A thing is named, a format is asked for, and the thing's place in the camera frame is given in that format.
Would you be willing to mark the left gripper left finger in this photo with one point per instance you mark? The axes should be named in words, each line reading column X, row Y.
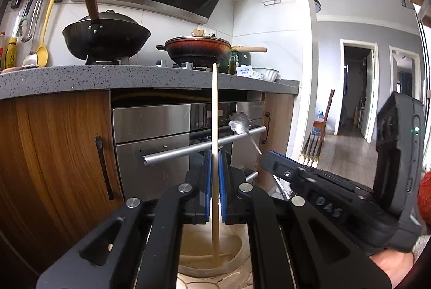
column 137, row 246

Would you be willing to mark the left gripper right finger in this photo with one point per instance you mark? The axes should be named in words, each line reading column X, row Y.
column 292, row 246

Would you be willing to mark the bamboo chopstick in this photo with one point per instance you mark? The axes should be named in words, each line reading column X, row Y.
column 214, row 181

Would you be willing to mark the gold fork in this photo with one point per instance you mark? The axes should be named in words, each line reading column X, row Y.
column 311, row 151

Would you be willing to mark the silver flower-handled spoon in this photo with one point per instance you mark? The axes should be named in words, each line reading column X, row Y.
column 240, row 124

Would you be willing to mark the person's right hand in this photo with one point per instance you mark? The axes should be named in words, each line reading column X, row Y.
column 395, row 264

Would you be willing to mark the cream ceramic utensil holder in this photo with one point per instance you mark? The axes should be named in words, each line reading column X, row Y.
column 196, row 268

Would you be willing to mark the stainless steel oven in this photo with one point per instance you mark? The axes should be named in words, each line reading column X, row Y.
column 147, row 121

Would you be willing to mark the wooden cabinet door left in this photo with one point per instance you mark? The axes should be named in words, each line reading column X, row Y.
column 58, row 172

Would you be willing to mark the wooden cabinet door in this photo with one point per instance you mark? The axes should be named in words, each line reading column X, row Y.
column 58, row 172
column 278, row 115

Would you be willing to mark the wooden dining chair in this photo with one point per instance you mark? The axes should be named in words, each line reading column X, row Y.
column 319, row 124

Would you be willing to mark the wooden cabinet door right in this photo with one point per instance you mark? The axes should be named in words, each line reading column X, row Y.
column 278, row 115

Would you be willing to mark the white ceramic fluted dish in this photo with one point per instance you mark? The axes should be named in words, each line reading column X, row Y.
column 266, row 74

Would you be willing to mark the grey speckled countertop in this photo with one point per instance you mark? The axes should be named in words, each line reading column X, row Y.
column 50, row 80

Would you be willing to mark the red-brown frying pan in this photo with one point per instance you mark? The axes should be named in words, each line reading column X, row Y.
column 201, row 50

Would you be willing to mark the yellow hanging ladle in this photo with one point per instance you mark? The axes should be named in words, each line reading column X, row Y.
column 42, row 52

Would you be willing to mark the ceiling lamp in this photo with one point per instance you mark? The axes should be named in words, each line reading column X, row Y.
column 317, row 6

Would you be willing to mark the yellow mustard bottle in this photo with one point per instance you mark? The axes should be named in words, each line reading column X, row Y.
column 10, row 58

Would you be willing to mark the black wok with wooden handle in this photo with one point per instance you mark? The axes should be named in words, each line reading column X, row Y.
column 104, row 36

